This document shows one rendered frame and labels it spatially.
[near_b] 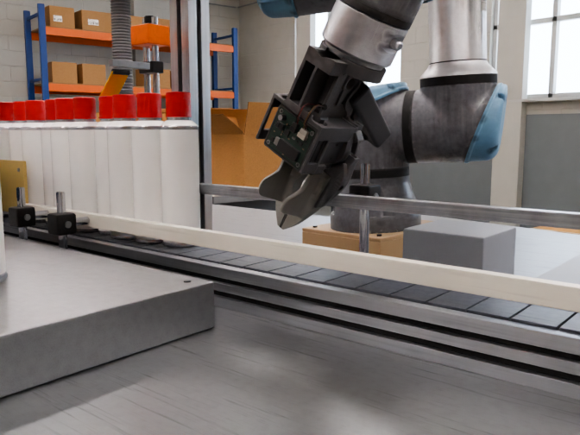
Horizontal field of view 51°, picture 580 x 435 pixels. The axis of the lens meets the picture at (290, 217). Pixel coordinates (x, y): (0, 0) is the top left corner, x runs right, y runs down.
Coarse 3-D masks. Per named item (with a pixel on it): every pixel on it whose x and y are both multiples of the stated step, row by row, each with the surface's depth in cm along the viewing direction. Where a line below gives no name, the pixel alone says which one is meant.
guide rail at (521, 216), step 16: (208, 192) 84; (224, 192) 82; (240, 192) 80; (256, 192) 78; (368, 208) 67; (384, 208) 66; (400, 208) 65; (416, 208) 64; (432, 208) 62; (448, 208) 61; (464, 208) 60; (480, 208) 59; (496, 208) 58; (512, 208) 58; (528, 224) 57; (544, 224) 56; (560, 224) 55; (576, 224) 54
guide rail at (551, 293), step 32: (96, 224) 88; (128, 224) 83; (160, 224) 79; (288, 256) 66; (320, 256) 63; (352, 256) 60; (384, 256) 59; (448, 288) 54; (480, 288) 52; (512, 288) 50; (544, 288) 49; (576, 288) 47
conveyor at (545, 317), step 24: (120, 240) 87; (240, 264) 71; (264, 264) 71; (288, 264) 71; (360, 288) 60; (384, 288) 60; (408, 288) 60; (432, 288) 60; (480, 312) 53; (504, 312) 52; (528, 312) 52; (552, 312) 52; (576, 312) 53
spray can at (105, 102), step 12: (108, 96) 90; (108, 108) 90; (108, 120) 90; (96, 132) 90; (96, 144) 90; (96, 156) 91; (96, 168) 91; (96, 180) 92; (108, 180) 90; (108, 192) 91; (108, 204) 91
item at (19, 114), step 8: (16, 104) 106; (24, 104) 106; (16, 112) 106; (24, 112) 106; (16, 120) 106; (24, 120) 106; (8, 128) 106; (16, 128) 105; (16, 136) 105; (16, 144) 106; (16, 152) 106; (16, 160) 106
